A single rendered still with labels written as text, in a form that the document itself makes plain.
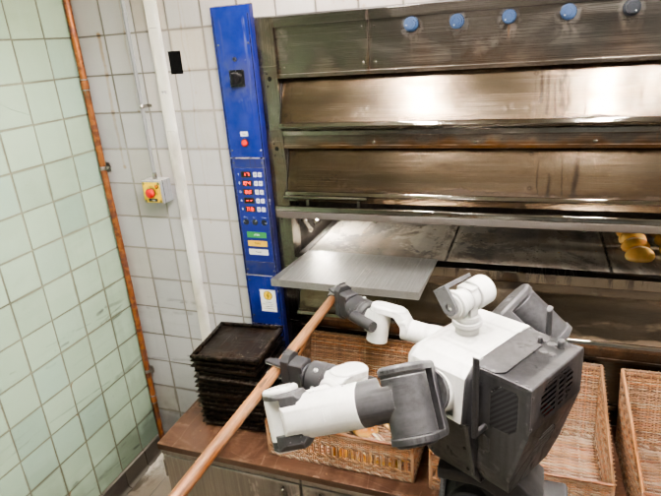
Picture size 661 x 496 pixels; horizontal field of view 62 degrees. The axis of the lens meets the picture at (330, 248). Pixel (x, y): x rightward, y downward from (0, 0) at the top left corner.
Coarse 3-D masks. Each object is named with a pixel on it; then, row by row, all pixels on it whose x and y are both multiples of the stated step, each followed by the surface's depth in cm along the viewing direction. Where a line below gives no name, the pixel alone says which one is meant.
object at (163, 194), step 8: (144, 184) 232; (152, 184) 231; (160, 184) 230; (168, 184) 235; (144, 192) 234; (160, 192) 231; (168, 192) 235; (152, 200) 234; (160, 200) 232; (168, 200) 235
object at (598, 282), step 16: (432, 272) 210; (448, 272) 208; (464, 272) 206; (480, 272) 204; (496, 272) 202; (512, 272) 199; (528, 272) 198; (544, 272) 197; (560, 272) 196; (576, 272) 195; (592, 272) 195; (608, 272) 194; (624, 288) 188; (640, 288) 186; (656, 288) 185
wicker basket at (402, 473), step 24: (312, 336) 236; (336, 336) 232; (360, 336) 229; (312, 360) 238; (336, 360) 233; (288, 456) 203; (312, 456) 199; (336, 456) 195; (360, 456) 191; (384, 456) 187; (408, 456) 184; (408, 480) 187
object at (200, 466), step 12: (324, 312) 175; (312, 324) 167; (300, 336) 160; (276, 372) 145; (264, 384) 139; (252, 396) 135; (240, 408) 130; (252, 408) 132; (228, 420) 127; (240, 420) 127; (228, 432) 123; (216, 444) 119; (204, 456) 116; (216, 456) 118; (192, 468) 113; (204, 468) 114; (180, 480) 110; (192, 480) 111; (180, 492) 107
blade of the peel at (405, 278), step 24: (312, 264) 219; (336, 264) 217; (360, 264) 215; (384, 264) 214; (408, 264) 212; (432, 264) 210; (312, 288) 197; (360, 288) 190; (384, 288) 193; (408, 288) 192
